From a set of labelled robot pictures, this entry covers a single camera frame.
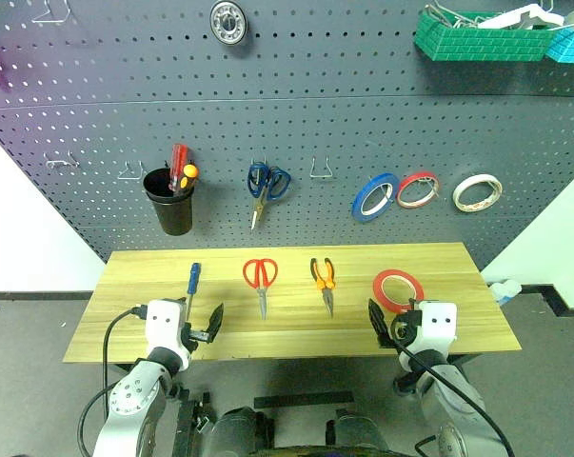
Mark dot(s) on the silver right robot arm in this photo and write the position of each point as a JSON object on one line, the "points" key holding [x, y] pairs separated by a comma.
{"points": [[453, 409]]}

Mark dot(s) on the silver scissors peg hook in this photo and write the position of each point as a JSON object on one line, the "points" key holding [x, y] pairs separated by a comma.
{"points": [[259, 162]]}

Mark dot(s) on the cyan brick-pattern box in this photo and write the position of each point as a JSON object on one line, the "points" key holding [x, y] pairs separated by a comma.
{"points": [[572, 47]]}

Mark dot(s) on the black plastic cup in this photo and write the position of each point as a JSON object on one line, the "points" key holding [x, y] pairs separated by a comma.
{"points": [[172, 214]]}

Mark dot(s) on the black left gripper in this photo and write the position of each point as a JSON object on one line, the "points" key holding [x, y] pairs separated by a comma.
{"points": [[198, 336]]}

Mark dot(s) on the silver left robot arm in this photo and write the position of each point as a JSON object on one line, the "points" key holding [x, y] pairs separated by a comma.
{"points": [[134, 404]]}

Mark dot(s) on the blue tape roll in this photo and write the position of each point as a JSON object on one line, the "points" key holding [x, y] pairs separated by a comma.
{"points": [[361, 209]]}

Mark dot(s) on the silver pliers holder hook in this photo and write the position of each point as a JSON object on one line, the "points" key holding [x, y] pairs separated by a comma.
{"points": [[322, 176]]}

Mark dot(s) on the green brick-pattern box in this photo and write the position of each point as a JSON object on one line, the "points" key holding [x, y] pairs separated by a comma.
{"points": [[481, 45]]}

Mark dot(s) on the white and blue bottle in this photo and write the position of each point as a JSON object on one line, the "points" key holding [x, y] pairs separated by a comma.
{"points": [[505, 290]]}

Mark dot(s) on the round silver metal disc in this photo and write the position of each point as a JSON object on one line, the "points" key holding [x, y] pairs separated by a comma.
{"points": [[228, 21]]}

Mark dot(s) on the wide red tape roll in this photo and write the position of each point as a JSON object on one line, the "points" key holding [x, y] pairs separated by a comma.
{"points": [[379, 285]]}

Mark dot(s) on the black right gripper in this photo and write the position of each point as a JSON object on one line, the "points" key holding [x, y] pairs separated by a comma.
{"points": [[403, 328]]}

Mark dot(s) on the white plastic hanger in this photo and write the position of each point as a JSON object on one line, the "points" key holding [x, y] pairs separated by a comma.
{"points": [[529, 16]]}

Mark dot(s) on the white tape roll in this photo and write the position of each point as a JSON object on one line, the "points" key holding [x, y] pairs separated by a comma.
{"points": [[460, 202]]}

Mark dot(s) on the thin red tape roll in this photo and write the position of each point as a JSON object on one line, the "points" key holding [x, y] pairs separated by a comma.
{"points": [[405, 202]]}

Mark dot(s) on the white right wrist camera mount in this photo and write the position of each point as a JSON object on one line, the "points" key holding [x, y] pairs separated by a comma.
{"points": [[439, 328]]}

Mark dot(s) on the orange and black long-nose pliers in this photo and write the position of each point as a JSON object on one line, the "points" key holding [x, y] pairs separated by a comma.
{"points": [[325, 288]]}

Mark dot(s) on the dark grey metal pegboard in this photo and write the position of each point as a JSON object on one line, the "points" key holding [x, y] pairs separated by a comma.
{"points": [[315, 95]]}

